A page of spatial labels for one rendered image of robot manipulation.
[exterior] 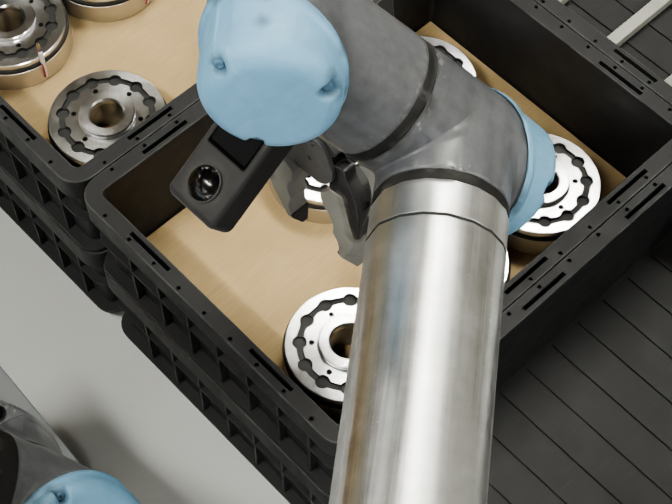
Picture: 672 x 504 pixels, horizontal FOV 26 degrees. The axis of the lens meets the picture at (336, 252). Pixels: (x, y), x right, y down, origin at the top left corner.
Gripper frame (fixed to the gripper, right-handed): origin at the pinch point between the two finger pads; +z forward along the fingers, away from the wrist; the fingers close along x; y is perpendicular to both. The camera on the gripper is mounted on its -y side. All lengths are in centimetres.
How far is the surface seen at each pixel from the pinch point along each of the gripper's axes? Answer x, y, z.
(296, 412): -5.9, -8.9, 6.8
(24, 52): 39.0, -0.6, 7.6
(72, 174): 20.6, -7.7, 2.9
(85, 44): 38.4, 5.0, 10.5
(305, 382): -1.4, -4.7, 12.9
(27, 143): 25.3, -8.5, 2.3
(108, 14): 38.7, 8.2, 9.3
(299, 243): 9.8, 4.7, 14.5
